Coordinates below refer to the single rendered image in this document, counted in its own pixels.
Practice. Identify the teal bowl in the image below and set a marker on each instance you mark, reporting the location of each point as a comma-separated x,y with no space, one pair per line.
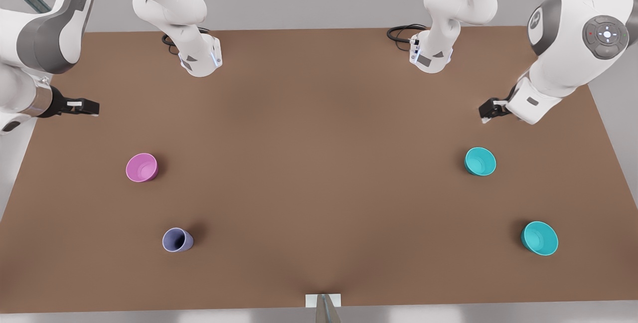
539,238
479,161

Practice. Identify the pink bowl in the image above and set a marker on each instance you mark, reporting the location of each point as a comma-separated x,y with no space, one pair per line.
141,167

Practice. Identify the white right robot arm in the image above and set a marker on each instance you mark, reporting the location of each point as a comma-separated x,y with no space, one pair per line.
45,39

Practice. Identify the lavender cup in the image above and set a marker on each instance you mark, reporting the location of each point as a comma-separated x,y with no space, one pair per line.
176,240

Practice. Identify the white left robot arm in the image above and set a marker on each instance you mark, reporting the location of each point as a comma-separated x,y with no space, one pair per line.
568,54

